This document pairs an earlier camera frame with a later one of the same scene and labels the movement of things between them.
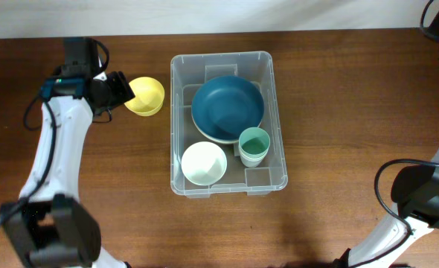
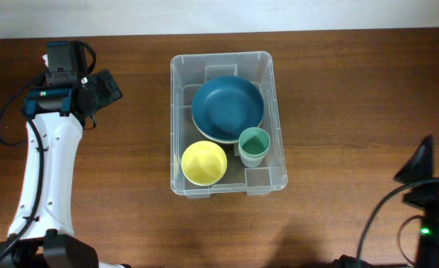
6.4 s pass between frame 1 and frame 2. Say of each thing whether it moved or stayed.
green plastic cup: stayed
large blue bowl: stayed
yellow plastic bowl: moved
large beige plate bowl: stayed
